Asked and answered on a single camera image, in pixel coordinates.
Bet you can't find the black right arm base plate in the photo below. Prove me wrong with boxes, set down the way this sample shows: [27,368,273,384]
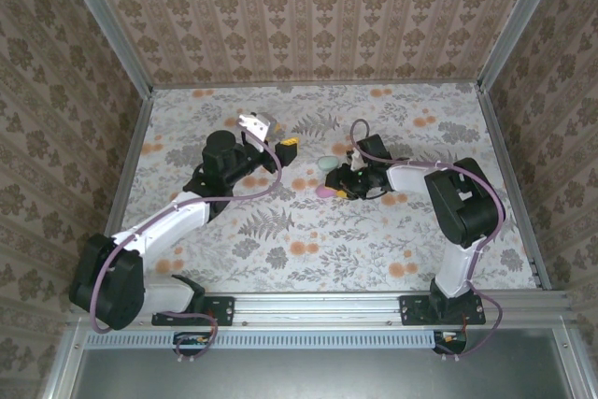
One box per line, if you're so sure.
[399,294,487,327]

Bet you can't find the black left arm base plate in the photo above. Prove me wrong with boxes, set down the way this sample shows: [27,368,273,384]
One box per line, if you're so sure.
[151,294,235,327]

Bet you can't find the black wiring port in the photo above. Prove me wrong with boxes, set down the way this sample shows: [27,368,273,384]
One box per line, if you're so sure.
[173,331,212,358]
[433,329,469,356]

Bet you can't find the aluminium side rail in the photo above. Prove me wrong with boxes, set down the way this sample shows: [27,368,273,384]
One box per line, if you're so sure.
[105,90,154,250]
[477,85,553,292]

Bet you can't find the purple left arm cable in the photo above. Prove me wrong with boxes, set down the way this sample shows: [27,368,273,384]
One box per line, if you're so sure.
[88,130,284,365]

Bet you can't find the aluminium corner post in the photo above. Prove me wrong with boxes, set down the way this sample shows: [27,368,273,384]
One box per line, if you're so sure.
[477,0,570,92]
[53,0,154,97]

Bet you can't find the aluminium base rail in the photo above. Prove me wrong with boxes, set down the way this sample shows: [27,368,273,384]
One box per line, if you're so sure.
[69,290,575,331]

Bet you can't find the grey slotted cable duct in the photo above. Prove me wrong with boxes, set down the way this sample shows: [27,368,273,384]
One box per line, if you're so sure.
[85,329,438,349]

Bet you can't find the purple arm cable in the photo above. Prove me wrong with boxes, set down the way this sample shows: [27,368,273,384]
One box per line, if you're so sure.
[349,118,508,363]
[88,130,284,365]

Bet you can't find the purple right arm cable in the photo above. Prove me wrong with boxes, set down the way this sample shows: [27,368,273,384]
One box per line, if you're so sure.
[349,118,508,363]

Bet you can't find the aluminium lower frame bar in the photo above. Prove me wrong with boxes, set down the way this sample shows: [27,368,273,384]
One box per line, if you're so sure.
[41,319,88,399]
[553,319,592,399]

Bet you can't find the grey metal panel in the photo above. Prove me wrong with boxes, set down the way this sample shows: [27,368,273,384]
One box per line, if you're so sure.
[69,347,578,399]

